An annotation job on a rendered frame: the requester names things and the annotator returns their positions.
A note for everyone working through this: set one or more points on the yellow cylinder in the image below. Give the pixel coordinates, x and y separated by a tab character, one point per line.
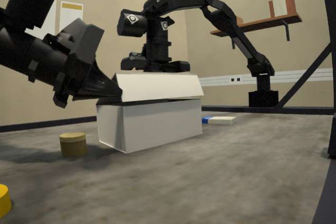
5	202

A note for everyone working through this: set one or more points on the white cardboard box with lid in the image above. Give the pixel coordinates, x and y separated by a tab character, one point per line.
145	116

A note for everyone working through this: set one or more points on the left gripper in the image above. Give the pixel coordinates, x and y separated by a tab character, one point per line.
47	62

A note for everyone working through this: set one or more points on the olive-yellow round box with lid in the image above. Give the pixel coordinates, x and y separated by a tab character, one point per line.
73	144

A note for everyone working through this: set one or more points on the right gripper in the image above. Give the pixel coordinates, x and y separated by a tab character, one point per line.
157	56

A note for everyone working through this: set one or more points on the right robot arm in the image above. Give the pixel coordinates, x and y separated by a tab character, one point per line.
135	24

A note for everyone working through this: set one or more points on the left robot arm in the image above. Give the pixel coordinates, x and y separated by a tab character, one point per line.
21	14

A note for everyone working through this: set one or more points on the blue and white bag of cable ties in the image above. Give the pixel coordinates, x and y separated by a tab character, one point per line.
219	120

